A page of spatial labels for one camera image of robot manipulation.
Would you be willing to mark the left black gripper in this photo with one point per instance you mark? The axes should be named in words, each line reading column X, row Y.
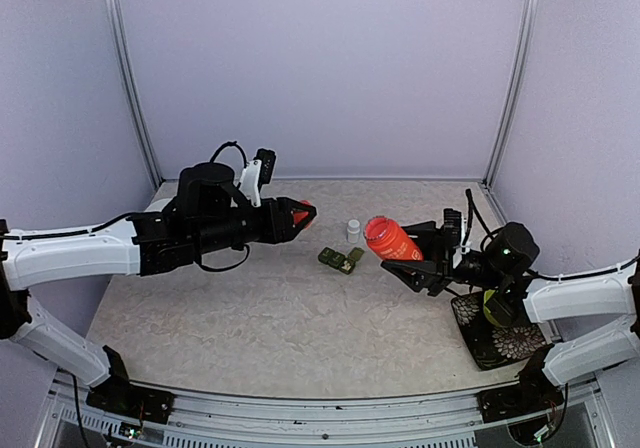
column 278, row 228

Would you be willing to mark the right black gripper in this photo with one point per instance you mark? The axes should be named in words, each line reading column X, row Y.
column 438, row 273

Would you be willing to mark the red pill bottle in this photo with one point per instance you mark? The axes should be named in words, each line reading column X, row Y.
column 388, row 240

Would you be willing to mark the green weekly pill organizer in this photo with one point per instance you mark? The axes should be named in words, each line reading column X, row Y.
column 344, row 263

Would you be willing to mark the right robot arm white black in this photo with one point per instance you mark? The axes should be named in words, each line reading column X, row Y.
column 516, row 293

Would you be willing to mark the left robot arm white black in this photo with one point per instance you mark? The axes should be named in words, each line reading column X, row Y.
column 213, row 210

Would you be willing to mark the white pill bottle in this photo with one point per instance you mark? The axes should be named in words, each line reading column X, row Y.
column 353, row 231

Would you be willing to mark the lime green bowl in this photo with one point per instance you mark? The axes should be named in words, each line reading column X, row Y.
column 487, row 296

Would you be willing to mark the black floral square plate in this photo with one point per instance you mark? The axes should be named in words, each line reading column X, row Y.
column 493, row 347

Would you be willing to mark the white bowl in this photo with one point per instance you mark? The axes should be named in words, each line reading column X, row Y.
column 160, row 205

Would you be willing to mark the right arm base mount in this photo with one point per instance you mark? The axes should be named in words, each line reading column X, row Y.
column 512, row 401

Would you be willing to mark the right aluminium frame post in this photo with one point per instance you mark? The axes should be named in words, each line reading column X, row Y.
column 523, row 41

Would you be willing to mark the aluminium frame post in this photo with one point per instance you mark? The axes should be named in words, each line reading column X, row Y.
column 523, row 41
column 116, row 20

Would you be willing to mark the aluminium front rail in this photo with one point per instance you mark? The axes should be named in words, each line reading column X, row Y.
column 200, row 419

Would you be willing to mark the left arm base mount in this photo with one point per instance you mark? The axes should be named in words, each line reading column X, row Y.
column 132, row 401

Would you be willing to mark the left aluminium frame post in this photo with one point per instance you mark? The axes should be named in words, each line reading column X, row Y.
column 116, row 20

